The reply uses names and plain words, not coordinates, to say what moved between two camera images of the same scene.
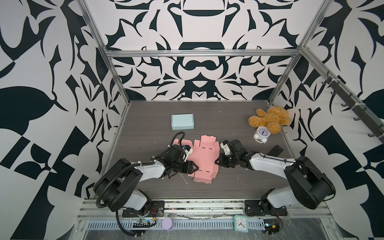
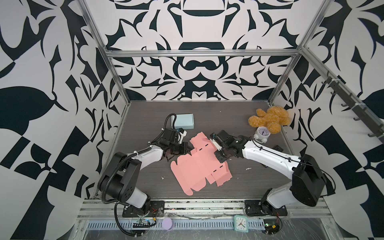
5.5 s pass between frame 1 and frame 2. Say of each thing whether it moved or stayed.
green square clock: stayed
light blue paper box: stayed
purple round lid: stayed
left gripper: moved
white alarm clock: stayed
